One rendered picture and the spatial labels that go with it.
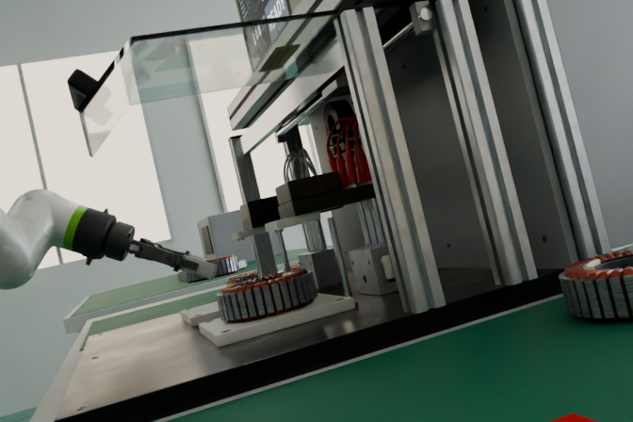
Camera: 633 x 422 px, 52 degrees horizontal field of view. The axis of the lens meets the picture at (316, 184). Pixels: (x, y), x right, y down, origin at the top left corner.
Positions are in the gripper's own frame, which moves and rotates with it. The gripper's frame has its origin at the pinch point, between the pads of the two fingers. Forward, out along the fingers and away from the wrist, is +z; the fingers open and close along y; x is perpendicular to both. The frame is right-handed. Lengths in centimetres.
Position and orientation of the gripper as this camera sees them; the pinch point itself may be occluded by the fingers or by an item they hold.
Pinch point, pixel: (208, 268)
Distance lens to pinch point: 135.3
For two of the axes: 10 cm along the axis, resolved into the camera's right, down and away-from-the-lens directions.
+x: 3.0, -9.5, 1.2
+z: 9.5, 3.1, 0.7
